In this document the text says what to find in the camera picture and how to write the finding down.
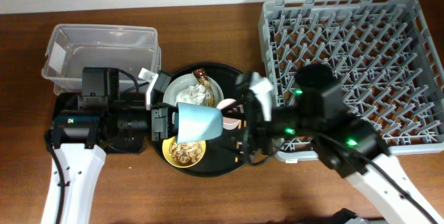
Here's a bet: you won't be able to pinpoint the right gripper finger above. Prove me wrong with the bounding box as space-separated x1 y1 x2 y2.
207 129 245 145
221 98 245 117

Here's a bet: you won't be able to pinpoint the pink cup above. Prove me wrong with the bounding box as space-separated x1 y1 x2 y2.
216 98 244 130

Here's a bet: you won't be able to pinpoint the blue cup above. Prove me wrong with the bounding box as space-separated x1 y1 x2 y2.
176 103 223 144

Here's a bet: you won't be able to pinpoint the food scraps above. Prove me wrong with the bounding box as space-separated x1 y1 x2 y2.
169 141 204 166

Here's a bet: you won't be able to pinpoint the yellow bowl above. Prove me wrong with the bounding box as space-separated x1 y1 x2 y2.
162 137 206 169

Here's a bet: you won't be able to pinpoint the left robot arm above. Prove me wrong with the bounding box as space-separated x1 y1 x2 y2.
41 67 177 223

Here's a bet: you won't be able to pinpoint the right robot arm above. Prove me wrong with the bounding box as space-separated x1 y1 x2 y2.
221 64 443 223

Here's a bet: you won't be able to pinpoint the grey dishwasher rack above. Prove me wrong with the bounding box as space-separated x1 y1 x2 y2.
258 0 443 155

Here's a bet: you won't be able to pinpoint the round black serving tray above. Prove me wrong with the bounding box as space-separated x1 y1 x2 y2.
152 62 244 178

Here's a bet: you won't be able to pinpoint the grey plate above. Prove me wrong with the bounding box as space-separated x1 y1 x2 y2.
162 74 225 105

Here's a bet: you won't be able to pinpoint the crumpled white tissue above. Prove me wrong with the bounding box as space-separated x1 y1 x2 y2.
176 84 207 105

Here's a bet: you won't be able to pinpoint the black rectangular tray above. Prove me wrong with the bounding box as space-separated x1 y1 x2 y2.
46 92 150 154

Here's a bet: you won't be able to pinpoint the brown snack wrapper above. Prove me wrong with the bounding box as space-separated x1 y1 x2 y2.
193 68 215 107

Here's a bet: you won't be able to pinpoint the clear plastic bin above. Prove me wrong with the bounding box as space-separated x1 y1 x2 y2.
41 24 162 95

